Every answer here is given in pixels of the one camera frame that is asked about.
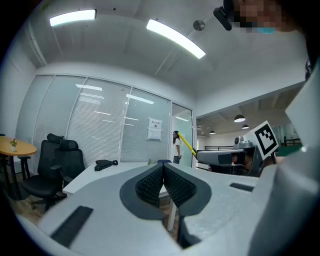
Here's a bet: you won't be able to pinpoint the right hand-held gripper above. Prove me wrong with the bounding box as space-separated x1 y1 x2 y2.
196 120 280 177

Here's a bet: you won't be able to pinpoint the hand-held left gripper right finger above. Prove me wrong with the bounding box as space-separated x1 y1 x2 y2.
163 162 213 219

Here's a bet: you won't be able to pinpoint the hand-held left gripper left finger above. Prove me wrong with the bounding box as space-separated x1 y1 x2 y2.
119 162 165 221

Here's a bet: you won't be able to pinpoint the black sling bag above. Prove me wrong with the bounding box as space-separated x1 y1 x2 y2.
94 159 119 172

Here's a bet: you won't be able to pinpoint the white paper poster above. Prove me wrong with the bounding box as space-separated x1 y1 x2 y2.
147 117 164 142

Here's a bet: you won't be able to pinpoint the black office chair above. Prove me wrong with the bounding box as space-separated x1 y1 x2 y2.
21 138 86 211
37 133 65 176

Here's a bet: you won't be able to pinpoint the long ceiling light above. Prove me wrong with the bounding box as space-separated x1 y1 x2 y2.
49 9 97 28
145 18 207 60

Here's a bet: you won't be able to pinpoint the black stool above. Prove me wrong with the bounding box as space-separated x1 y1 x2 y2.
17 155 32 181

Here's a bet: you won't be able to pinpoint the round wooden table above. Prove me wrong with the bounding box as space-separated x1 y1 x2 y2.
0 136 38 198

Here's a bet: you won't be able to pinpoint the round ceiling disc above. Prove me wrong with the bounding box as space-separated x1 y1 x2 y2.
192 19 206 32

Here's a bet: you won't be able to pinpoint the person's head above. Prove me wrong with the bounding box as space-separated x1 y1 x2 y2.
232 0 301 35

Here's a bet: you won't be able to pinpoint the black head camera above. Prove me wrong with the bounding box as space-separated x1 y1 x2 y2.
212 0 235 32

